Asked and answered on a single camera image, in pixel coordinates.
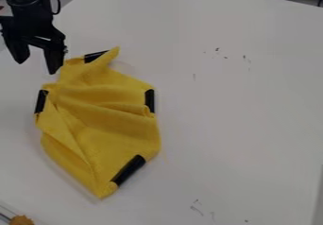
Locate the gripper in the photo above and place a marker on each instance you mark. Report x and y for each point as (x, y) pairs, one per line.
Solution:
(31, 22)

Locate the yellow cloth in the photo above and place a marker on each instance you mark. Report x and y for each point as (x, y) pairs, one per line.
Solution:
(99, 121)

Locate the yellow toy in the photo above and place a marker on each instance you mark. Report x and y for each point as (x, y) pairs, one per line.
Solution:
(21, 220)

